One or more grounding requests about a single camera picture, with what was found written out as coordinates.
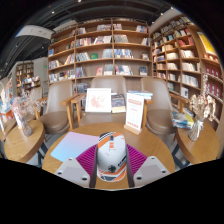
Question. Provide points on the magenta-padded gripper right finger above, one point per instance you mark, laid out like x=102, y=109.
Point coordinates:
x=138, y=160

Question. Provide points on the curved wooden bookshelf unit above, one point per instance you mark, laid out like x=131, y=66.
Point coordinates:
x=183, y=56

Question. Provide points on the pastel blue pink mouse pad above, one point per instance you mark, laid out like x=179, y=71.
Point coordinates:
x=73, y=145

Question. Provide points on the colourful book display stand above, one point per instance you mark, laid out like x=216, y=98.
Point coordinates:
x=5, y=106

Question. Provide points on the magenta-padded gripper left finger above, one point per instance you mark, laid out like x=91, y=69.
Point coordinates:
x=83, y=160

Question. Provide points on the dark cover book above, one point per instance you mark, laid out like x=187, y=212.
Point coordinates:
x=118, y=103

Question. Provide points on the beige wooden armchair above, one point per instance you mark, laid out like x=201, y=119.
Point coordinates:
x=160, y=110
x=58, y=106
x=108, y=82

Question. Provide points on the distant wooden bookshelf unit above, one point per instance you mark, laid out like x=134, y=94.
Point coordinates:
x=26, y=75

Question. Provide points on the white red sign stand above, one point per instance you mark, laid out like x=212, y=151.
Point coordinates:
x=134, y=111

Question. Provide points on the wide wooden bookshelf unit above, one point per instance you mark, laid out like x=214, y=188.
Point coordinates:
x=100, y=53

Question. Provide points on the white hanging sign board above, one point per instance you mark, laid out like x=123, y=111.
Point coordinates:
x=33, y=31

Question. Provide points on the round wooden side table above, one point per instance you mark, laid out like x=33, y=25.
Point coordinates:
x=23, y=146
x=200, y=148
x=7, y=128

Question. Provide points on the white orange computer mouse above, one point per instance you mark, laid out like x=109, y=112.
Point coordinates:
x=111, y=156

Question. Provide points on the stack of books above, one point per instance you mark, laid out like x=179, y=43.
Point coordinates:
x=182, y=120

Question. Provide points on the glass vase with dried flowers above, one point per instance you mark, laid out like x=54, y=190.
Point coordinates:
x=196, y=130
x=26, y=128

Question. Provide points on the light blue book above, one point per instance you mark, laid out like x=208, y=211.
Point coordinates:
x=141, y=94

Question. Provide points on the white framed picture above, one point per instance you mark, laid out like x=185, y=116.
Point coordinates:
x=98, y=100

